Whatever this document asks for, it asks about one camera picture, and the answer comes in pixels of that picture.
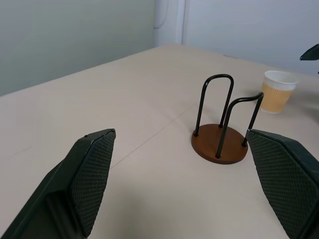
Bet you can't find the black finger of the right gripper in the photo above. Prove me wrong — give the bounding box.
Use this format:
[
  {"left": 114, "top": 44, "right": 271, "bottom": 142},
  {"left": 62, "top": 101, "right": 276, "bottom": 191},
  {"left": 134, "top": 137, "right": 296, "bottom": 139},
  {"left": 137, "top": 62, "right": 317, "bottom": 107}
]
[{"left": 299, "top": 43, "right": 319, "bottom": 61}]

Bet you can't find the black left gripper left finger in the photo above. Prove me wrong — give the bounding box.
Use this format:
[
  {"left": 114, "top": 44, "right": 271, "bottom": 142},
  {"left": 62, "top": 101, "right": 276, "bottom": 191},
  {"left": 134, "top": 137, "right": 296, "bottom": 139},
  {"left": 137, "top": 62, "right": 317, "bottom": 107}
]
[{"left": 0, "top": 128, "right": 117, "bottom": 239}]

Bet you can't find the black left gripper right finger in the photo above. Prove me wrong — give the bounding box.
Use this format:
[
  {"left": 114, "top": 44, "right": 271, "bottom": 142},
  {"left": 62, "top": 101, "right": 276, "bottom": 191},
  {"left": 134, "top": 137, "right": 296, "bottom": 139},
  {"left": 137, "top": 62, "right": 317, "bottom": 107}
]
[{"left": 245, "top": 128, "right": 319, "bottom": 239}]

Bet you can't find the white and tan paper cup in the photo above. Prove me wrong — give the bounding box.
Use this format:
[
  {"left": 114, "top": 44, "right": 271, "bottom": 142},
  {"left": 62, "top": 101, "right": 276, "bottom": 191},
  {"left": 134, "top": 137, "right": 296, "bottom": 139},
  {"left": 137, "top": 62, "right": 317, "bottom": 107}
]
[{"left": 259, "top": 70, "right": 299, "bottom": 114}]

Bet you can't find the wooden base wire rack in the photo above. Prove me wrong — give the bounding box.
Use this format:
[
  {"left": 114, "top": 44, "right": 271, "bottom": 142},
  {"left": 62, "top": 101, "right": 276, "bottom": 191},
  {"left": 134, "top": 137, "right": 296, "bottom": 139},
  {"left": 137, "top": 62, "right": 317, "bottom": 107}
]
[{"left": 191, "top": 73, "right": 265, "bottom": 165}]

